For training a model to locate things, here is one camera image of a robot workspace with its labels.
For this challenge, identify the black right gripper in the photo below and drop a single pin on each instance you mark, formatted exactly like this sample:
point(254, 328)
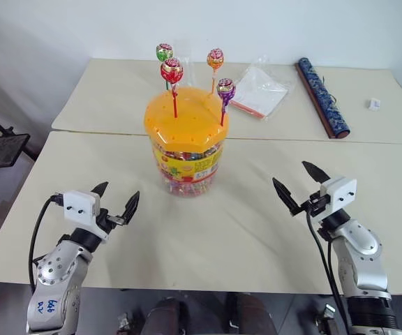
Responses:
point(319, 205)

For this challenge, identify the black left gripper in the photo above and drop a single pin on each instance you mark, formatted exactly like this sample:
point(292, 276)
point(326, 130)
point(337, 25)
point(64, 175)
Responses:
point(107, 220)

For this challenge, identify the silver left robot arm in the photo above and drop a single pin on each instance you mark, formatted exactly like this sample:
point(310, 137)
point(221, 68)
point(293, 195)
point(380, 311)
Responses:
point(56, 275)

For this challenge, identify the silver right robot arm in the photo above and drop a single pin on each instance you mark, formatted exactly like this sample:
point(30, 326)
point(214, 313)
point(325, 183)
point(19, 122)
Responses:
point(361, 251)

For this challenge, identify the purple wrapped lollipop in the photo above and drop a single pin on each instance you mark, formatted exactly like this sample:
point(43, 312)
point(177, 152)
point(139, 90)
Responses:
point(226, 89)

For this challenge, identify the red wrapped lollipop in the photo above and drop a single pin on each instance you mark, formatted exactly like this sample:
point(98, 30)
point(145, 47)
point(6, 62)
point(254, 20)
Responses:
point(171, 70)

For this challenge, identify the orange wrapped lollipop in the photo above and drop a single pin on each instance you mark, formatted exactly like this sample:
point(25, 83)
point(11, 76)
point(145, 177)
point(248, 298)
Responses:
point(215, 58)

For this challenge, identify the green wrapped lollipop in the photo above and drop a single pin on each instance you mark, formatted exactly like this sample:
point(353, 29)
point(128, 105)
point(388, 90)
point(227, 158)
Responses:
point(164, 51)

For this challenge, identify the clear plastic candy jar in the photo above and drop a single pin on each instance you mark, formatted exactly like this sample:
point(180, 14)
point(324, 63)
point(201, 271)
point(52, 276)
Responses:
point(188, 171)

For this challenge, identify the blue patterned rolled scroll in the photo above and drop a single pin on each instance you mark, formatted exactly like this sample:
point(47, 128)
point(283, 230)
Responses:
point(321, 96)

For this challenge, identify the clear zip bag with paper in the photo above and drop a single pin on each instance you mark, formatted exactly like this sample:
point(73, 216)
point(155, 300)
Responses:
point(260, 89)

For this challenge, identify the small white box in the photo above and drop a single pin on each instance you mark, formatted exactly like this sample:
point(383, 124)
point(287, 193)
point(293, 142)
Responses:
point(373, 104)

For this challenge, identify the orange perforated jar lid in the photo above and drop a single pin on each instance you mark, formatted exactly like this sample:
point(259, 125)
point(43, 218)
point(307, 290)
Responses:
point(190, 118)

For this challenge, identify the dark rounded shape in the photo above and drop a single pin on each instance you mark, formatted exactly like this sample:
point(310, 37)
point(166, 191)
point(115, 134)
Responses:
point(251, 315)
point(164, 317)

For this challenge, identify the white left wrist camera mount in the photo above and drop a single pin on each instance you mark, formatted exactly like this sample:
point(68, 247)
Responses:
point(79, 206)

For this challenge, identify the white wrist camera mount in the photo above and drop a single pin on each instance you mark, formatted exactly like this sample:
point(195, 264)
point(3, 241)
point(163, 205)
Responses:
point(340, 193)
point(79, 206)

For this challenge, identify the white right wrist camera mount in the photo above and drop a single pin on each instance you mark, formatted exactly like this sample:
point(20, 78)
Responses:
point(340, 193)

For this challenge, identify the small metal bracket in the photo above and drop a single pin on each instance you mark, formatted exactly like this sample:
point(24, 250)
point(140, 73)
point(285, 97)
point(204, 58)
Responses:
point(326, 319)

